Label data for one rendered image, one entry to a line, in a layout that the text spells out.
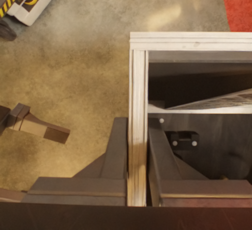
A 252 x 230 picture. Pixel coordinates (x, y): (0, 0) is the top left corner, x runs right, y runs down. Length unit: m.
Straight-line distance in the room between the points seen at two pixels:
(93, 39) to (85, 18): 0.13
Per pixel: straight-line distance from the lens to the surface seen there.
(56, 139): 0.35
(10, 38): 1.20
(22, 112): 0.35
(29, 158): 1.34
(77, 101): 1.12
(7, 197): 0.25
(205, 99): 0.43
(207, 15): 1.22
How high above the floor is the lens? 1.06
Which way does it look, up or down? 84 degrees down
